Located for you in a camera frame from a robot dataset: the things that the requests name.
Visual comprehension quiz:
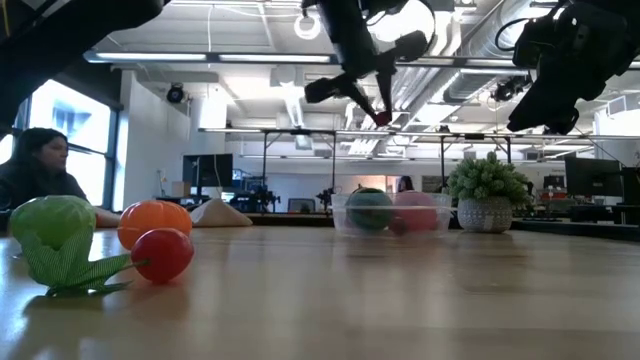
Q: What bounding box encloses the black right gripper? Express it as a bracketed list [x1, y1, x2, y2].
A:
[507, 4, 631, 135]

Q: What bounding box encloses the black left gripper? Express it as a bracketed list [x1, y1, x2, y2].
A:
[303, 0, 430, 126]

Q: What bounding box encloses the striped green watermelon ball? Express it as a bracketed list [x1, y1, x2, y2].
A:
[345, 187, 395, 232]

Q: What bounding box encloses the large red toy apple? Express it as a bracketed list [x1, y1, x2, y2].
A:
[392, 191, 440, 234]

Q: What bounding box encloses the clear plastic tupperware container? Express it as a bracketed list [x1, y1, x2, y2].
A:
[330, 192, 454, 239]

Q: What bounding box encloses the orange toy ball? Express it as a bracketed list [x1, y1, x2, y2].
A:
[117, 200, 194, 252]

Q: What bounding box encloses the red tomato with green leaf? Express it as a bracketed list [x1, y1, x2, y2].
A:
[19, 227, 196, 300]

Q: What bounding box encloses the light green toy ball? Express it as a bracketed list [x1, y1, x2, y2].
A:
[8, 195, 97, 251]

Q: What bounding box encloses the black computer monitor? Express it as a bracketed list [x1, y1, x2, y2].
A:
[564, 156, 624, 197]
[182, 153, 235, 190]
[621, 164, 640, 206]

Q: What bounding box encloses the potted green succulent plant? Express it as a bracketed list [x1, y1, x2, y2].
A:
[442, 150, 534, 234]

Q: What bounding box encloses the pale pink cloth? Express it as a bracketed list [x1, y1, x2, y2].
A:
[94, 198, 254, 230]

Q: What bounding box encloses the long ceiling light strip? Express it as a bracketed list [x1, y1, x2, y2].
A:
[82, 49, 521, 69]

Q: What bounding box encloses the large bright window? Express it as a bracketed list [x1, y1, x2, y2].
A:
[0, 74, 119, 211]

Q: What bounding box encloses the black ceiling camera cluster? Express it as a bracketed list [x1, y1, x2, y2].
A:
[491, 74, 532, 104]

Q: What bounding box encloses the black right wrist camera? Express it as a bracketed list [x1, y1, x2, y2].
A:
[512, 18, 557, 70]

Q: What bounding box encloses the white ceiling ring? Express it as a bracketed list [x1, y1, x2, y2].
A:
[293, 12, 322, 42]

